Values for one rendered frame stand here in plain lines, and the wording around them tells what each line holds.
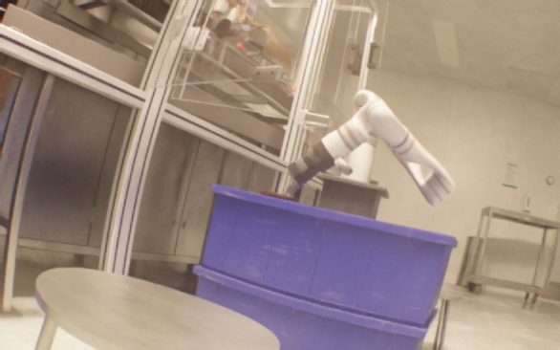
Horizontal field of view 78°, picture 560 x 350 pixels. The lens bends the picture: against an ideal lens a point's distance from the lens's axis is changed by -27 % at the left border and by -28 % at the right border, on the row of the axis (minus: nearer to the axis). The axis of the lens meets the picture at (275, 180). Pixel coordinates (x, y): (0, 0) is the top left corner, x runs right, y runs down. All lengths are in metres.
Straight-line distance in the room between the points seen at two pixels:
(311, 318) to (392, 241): 0.25
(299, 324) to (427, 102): 5.30
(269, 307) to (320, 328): 0.14
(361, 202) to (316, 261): 0.50
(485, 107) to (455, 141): 0.71
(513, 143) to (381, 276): 5.15
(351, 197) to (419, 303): 0.62
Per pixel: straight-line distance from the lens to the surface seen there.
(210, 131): 1.30
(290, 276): 1.02
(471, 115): 6.05
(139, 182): 1.10
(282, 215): 1.04
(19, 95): 1.07
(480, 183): 5.84
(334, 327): 1.00
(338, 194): 1.47
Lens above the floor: 0.40
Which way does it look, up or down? 4 degrees up
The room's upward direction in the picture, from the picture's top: 14 degrees clockwise
